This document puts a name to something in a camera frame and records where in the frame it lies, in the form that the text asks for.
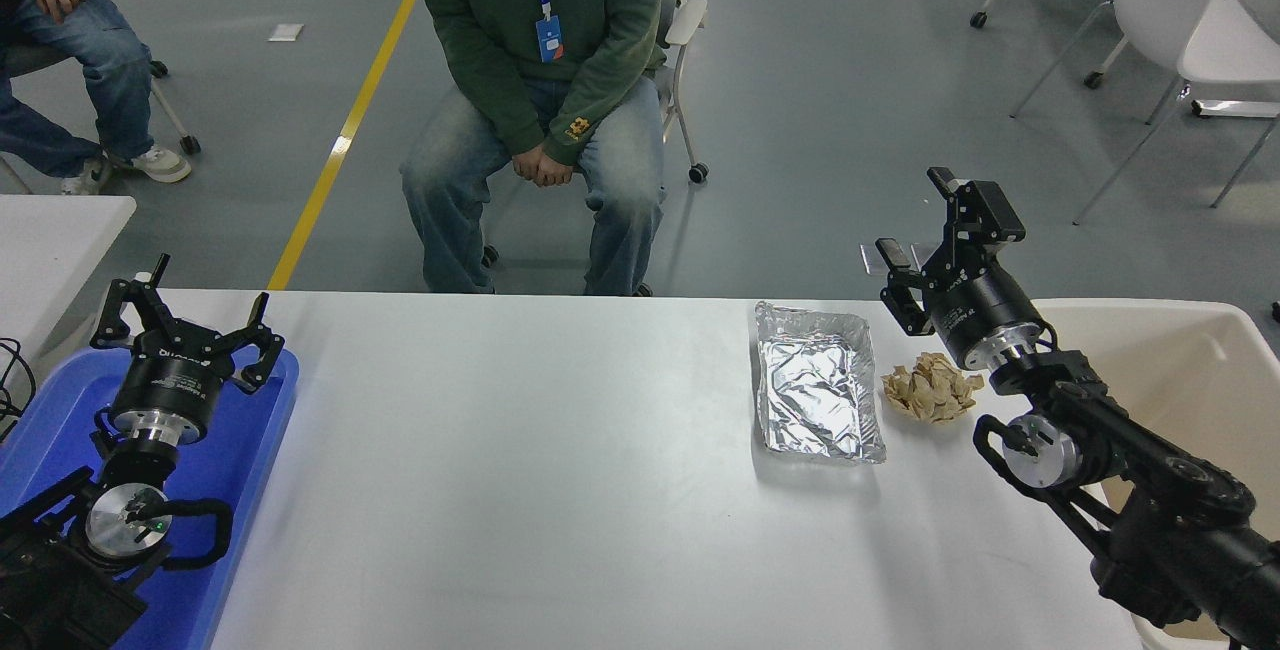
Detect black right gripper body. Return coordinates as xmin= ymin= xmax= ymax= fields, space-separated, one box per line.
xmin=925 ymin=265 xmax=1046 ymax=369

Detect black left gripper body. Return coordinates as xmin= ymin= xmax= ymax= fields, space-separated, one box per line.
xmin=110 ymin=328 xmax=241 ymax=431

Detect silver foil tray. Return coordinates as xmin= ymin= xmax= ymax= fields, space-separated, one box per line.
xmin=753 ymin=301 xmax=888 ymax=465

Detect person's right hand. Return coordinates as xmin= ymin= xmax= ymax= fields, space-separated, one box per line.
xmin=511 ymin=143 xmax=558 ymax=186

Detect clear floor plate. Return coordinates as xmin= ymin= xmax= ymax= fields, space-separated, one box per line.
xmin=861 ymin=243 xmax=910 ymax=277
xmin=911 ymin=242 xmax=960 ymax=276

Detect crumpled tan paper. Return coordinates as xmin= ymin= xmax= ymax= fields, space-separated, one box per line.
xmin=881 ymin=352 xmax=986 ymax=425

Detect blue plastic tray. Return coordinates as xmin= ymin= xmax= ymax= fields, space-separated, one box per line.
xmin=0 ymin=345 xmax=301 ymax=650

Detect white side table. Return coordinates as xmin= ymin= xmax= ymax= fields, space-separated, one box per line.
xmin=0 ymin=194 xmax=138 ymax=401

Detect large pale plastic bin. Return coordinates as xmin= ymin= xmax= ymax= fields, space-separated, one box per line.
xmin=1030 ymin=299 xmax=1280 ymax=650

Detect seated person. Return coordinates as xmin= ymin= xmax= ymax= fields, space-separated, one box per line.
xmin=400 ymin=0 xmax=668 ymax=296
xmin=0 ymin=0 xmax=193 ymax=196

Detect white metal floor foot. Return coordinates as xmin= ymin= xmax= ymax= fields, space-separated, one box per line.
xmin=1190 ymin=98 xmax=1280 ymax=119

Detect white chair with casters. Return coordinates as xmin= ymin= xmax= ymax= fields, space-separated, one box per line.
xmin=480 ymin=0 xmax=710 ymax=297

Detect black cables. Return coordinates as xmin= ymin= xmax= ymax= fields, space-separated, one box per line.
xmin=0 ymin=335 xmax=39 ymax=441

